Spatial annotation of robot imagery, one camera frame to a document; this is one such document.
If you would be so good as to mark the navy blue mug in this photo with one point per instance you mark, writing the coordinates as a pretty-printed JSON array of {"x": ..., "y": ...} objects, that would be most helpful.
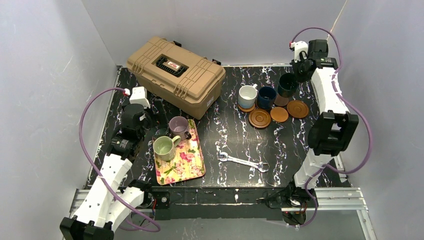
[{"x": 266, "y": 97}]

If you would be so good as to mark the white mug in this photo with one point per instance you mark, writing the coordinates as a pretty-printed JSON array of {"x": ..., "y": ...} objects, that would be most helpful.
[{"x": 247, "y": 95}]

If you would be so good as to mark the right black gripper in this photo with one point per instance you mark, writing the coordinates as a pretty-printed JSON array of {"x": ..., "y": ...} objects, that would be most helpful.
[{"x": 298, "y": 66}]

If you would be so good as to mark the dark grey mug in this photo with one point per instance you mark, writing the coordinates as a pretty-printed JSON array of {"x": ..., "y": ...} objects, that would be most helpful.
[{"x": 161, "y": 132}]

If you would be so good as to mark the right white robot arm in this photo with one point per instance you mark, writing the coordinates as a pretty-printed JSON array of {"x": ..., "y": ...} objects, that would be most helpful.
[{"x": 334, "y": 128}]

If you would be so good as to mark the pale green mug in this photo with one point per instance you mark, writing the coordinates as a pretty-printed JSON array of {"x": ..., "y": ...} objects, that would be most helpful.
[{"x": 164, "y": 147}]

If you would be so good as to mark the lilac mug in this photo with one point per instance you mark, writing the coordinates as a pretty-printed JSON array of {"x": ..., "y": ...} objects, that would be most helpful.
[{"x": 179, "y": 126}]

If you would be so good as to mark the silver double-ended wrench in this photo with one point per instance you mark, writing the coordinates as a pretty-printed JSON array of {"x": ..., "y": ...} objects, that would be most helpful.
[{"x": 260, "y": 166}]

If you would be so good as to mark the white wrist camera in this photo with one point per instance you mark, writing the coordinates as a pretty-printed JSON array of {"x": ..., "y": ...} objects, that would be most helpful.
[
  {"x": 138, "y": 95},
  {"x": 300, "y": 50}
]

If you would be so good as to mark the light orange wooden coaster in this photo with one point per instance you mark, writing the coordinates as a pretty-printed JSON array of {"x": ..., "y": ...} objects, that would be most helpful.
[{"x": 246, "y": 110}]

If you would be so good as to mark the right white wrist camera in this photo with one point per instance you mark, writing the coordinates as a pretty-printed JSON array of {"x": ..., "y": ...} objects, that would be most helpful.
[{"x": 300, "y": 50}]

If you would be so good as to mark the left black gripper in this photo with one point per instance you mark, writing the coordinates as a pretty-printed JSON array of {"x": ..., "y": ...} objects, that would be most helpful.
[{"x": 145, "y": 118}]

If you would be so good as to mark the ringed orange wooden coaster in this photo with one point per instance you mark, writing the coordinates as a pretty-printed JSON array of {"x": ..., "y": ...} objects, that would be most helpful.
[{"x": 297, "y": 109}]

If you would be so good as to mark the floral serving tray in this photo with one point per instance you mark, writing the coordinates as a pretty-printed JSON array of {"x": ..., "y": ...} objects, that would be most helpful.
[{"x": 187, "y": 164}]

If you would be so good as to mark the tan plastic toolbox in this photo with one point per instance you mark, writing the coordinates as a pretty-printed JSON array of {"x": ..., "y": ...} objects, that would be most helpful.
[{"x": 186, "y": 80}]

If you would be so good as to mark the dark teal mug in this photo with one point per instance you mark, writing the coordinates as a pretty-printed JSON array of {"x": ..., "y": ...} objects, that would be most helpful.
[{"x": 287, "y": 85}]

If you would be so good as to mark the ringed brown wooden coaster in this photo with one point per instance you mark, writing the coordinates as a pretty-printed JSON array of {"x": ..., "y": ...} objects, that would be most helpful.
[{"x": 259, "y": 118}]

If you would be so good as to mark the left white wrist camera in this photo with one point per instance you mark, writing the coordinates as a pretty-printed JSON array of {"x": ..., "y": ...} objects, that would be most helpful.
[{"x": 138, "y": 95}]

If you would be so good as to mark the dark walnut wooden coaster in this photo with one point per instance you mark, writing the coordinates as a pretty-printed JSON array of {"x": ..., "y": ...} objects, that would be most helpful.
[{"x": 281, "y": 101}]

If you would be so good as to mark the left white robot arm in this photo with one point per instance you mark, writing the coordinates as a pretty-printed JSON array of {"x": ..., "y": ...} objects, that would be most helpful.
[{"x": 101, "y": 213}]

